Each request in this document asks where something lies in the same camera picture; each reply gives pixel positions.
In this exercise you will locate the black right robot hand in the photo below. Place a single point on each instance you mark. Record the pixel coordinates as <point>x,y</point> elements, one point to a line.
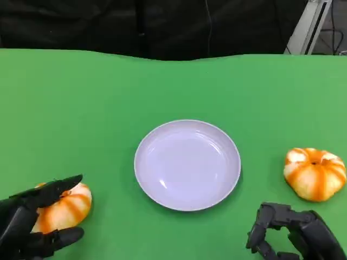
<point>314,235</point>

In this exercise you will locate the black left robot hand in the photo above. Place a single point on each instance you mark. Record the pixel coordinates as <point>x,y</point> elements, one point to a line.
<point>16,216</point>

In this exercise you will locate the orange and white bread roll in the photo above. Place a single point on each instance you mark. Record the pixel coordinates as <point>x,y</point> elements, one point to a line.
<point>70,208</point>
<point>314,178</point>

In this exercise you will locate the green table cloth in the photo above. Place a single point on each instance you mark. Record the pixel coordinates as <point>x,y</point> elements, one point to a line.
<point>81,108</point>

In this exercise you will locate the lilac plate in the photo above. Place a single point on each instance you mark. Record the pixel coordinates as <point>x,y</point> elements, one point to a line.
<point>187,165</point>

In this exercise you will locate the black backdrop curtain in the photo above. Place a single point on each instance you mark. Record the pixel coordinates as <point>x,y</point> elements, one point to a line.
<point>95,24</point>

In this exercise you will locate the grey metal frame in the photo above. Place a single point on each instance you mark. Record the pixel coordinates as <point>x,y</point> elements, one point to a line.
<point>309,29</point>

